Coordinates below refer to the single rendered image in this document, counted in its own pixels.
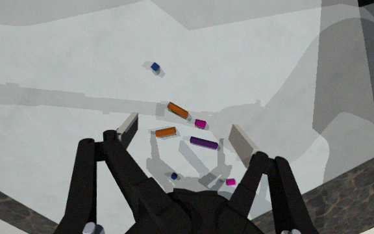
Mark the orange rod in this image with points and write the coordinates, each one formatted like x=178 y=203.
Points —
x=166 y=131
x=177 y=109

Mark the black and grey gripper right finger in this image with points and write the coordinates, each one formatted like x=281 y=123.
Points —
x=289 y=210

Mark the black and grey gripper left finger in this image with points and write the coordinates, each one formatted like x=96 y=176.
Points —
x=141 y=193

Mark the dark purple rod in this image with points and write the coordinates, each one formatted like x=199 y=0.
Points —
x=203 y=142

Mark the small dark blue cube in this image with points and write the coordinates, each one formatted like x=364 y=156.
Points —
x=155 y=66
x=174 y=176

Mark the short magenta rod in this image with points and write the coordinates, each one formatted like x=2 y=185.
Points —
x=230 y=181
x=200 y=123

